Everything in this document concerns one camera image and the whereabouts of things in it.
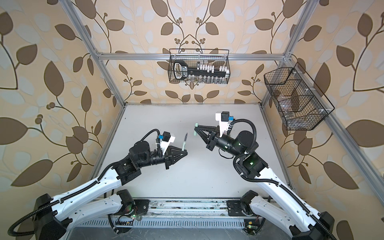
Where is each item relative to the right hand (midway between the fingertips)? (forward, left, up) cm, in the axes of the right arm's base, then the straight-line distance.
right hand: (196, 130), depth 58 cm
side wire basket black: (+18, -52, -4) cm, 55 cm away
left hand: (-4, +5, -11) cm, 13 cm away
